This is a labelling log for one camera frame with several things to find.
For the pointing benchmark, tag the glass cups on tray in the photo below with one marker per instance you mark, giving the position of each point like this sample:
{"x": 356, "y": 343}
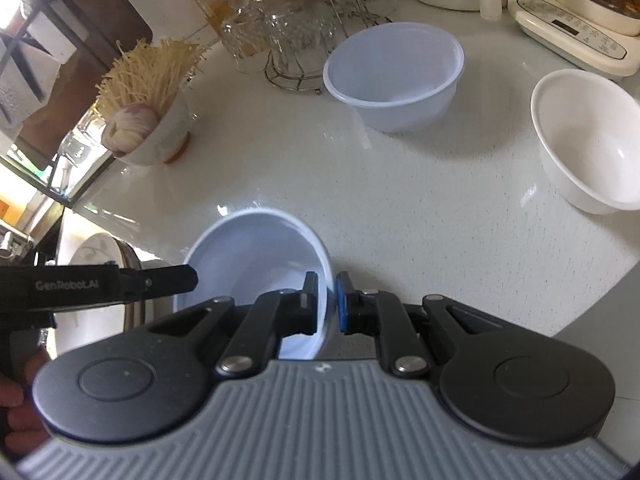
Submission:
{"x": 300, "y": 25}

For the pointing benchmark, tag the black dish rack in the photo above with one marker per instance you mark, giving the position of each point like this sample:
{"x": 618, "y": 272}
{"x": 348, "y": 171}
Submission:
{"x": 50, "y": 20}

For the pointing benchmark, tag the pale blue plastic bowl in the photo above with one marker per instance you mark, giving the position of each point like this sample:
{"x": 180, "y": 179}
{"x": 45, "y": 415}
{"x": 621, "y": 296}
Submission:
{"x": 395, "y": 75}
{"x": 240, "y": 265}

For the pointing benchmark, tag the white bowl holding garlic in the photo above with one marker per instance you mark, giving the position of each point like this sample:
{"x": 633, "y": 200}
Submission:
{"x": 165, "y": 135}

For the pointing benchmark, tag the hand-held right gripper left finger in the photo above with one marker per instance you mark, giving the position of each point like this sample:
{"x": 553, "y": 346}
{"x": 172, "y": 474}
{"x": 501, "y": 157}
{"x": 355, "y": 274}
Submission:
{"x": 310, "y": 310}

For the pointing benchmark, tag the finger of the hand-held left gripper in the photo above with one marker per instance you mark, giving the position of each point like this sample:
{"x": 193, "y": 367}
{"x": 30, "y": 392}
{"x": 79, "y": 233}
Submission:
{"x": 160, "y": 281}

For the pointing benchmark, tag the silver patterned metal board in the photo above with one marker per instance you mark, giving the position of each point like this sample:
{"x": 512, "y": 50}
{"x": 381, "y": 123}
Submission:
{"x": 20, "y": 90}

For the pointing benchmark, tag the clear drinking glass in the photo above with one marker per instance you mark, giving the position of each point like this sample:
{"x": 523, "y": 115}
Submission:
{"x": 82, "y": 135}

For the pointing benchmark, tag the glass kettle on cream base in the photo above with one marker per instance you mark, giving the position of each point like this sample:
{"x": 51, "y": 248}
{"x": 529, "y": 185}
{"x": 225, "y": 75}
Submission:
{"x": 575, "y": 25}

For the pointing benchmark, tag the white ceramic bowl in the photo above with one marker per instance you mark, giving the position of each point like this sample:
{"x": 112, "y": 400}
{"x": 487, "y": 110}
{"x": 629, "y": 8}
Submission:
{"x": 585, "y": 150}

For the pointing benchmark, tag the white plate grey leaf print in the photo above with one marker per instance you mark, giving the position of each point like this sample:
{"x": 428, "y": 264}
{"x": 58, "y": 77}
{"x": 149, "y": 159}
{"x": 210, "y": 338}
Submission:
{"x": 95, "y": 255}

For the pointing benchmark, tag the person's left hand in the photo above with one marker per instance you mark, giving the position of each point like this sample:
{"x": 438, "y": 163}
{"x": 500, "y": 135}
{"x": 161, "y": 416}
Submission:
{"x": 20, "y": 410}

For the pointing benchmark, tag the garlic bulb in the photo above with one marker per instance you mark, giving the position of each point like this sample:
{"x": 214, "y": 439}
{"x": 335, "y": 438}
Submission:
{"x": 127, "y": 127}

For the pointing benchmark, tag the dark brown cutting board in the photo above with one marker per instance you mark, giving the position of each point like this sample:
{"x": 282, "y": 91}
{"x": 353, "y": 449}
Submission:
{"x": 110, "y": 15}

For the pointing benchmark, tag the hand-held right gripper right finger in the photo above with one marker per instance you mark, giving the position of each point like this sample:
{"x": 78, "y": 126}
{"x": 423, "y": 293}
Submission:
{"x": 343, "y": 310}

